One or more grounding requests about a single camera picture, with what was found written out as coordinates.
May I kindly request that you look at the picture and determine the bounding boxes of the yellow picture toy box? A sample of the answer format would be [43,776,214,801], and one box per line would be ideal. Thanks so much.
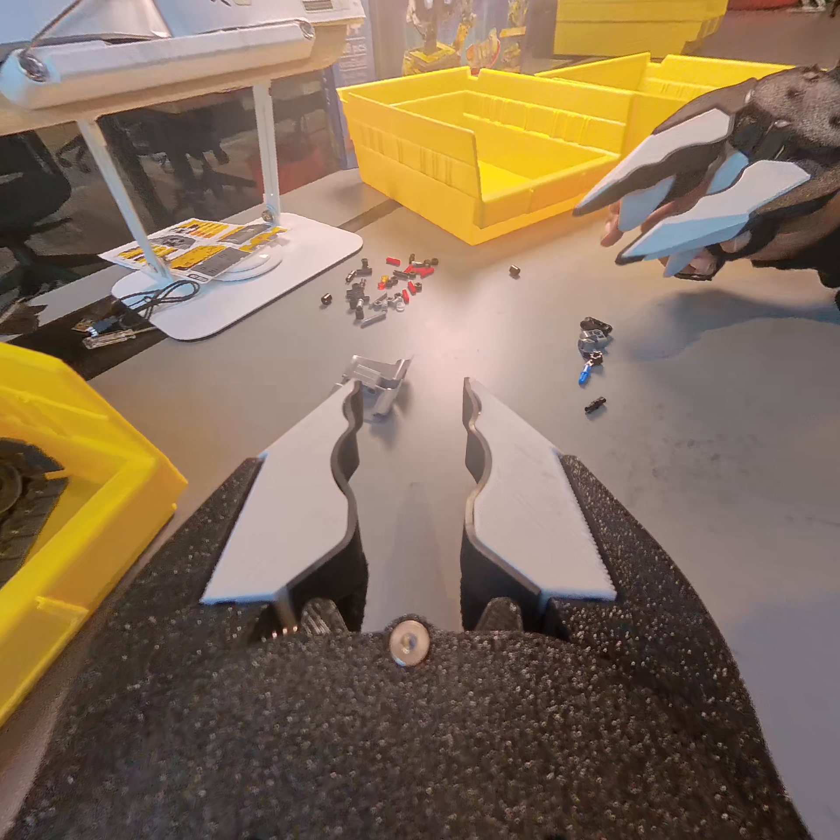
[400,0,526,74]

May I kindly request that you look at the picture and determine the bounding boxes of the grey desk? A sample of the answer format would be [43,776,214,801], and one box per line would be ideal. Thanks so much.
[0,164,840,840]

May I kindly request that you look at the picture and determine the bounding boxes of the dark office table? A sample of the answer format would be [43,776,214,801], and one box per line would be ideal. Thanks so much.
[79,72,329,227]

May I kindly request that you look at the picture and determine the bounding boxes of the pile of small toy parts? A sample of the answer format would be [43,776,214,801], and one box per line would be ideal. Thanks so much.
[319,252,439,327]

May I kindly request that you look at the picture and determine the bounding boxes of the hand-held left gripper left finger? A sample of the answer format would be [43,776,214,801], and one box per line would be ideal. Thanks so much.
[200,379,367,635]

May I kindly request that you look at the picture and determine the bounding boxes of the stacked yellow bins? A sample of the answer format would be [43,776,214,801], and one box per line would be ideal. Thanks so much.
[554,0,731,59]

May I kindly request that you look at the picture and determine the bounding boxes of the person's right hand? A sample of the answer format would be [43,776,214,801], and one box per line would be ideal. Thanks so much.
[682,178,840,282]

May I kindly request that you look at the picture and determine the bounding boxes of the open instruction booklet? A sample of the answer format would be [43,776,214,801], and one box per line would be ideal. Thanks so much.
[39,0,366,42]

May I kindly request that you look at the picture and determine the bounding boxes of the yellow plastic bin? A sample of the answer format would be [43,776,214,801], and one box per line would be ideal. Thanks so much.
[338,66,637,247]
[537,51,798,142]
[0,341,188,726]

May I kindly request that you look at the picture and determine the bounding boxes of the white folding stand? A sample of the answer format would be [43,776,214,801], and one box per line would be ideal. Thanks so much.
[0,0,365,342]

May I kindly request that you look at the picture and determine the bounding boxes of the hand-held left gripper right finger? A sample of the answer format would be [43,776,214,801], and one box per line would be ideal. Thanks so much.
[460,377,619,631]

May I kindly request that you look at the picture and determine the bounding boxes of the silver toy scoop part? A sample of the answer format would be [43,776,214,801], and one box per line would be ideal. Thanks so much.
[338,354,413,422]

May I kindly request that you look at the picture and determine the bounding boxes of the black office chair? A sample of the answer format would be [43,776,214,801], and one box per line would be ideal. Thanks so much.
[0,131,73,277]
[177,112,257,191]

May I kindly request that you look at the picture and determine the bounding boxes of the black usb cable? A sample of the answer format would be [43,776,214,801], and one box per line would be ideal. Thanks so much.
[92,279,201,332]

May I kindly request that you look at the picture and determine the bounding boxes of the yellow grey sticker sheet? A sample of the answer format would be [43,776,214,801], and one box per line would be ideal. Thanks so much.
[98,220,290,284]

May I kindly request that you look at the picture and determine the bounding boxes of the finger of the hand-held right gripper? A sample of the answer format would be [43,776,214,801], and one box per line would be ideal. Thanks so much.
[573,107,735,232]
[615,159,812,278]

